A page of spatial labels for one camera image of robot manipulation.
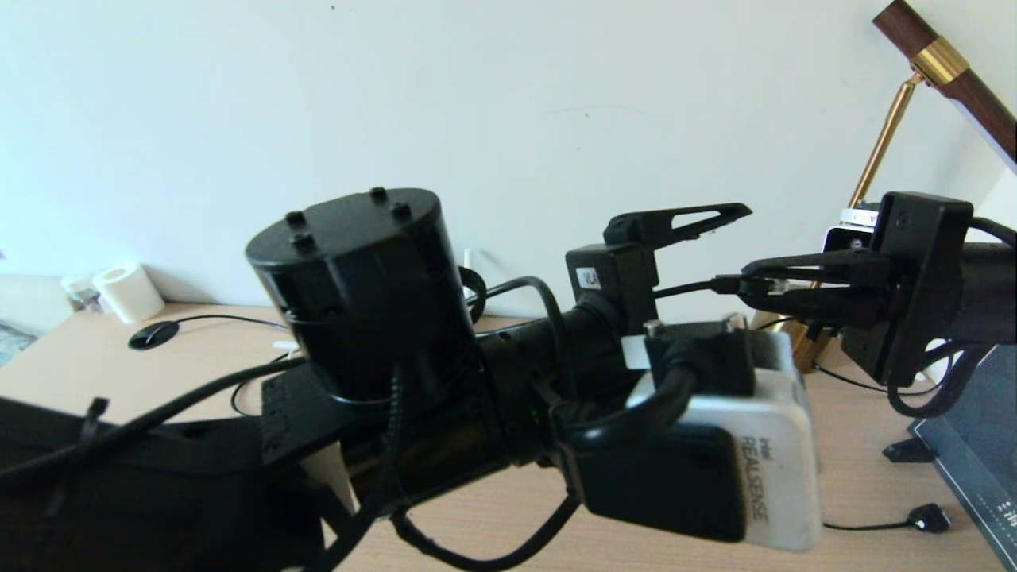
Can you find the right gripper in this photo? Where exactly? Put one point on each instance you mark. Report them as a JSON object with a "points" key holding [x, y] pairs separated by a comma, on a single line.
{"points": [[926, 278]]}

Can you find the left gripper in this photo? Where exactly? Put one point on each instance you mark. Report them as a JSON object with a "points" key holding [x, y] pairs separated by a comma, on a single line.
{"points": [[620, 278]]}

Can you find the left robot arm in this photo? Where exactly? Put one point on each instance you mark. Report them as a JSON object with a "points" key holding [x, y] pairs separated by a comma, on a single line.
{"points": [[357, 302]]}

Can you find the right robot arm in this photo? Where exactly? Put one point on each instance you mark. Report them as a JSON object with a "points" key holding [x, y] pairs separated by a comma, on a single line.
{"points": [[993, 294]]}

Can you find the white wifi router with antennas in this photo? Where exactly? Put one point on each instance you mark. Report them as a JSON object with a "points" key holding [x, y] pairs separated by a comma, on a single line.
{"points": [[468, 258]]}

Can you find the black plastic clip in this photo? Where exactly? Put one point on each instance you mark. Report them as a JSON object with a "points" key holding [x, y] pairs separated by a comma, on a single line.
{"points": [[907, 451]]}

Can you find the dark monitor screen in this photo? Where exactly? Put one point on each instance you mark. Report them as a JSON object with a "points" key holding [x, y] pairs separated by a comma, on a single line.
{"points": [[981, 461]]}

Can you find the brass desk lamp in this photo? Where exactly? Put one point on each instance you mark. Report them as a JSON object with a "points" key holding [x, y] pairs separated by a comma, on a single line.
{"points": [[941, 62]]}

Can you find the white paper roll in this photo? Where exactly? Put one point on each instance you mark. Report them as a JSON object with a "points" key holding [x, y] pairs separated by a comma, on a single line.
{"points": [[129, 292]]}

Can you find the patterned floor rug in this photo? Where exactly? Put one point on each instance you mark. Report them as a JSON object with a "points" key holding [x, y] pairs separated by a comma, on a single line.
{"points": [[16, 342]]}

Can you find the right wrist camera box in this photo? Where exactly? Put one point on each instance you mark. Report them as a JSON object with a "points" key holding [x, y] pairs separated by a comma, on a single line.
{"points": [[846, 238]]}

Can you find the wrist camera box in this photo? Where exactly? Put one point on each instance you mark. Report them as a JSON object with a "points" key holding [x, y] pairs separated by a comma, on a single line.
{"points": [[846, 238], [779, 477]]}

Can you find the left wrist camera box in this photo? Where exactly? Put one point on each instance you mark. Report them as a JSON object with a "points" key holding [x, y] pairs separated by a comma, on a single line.
{"points": [[779, 477]]}

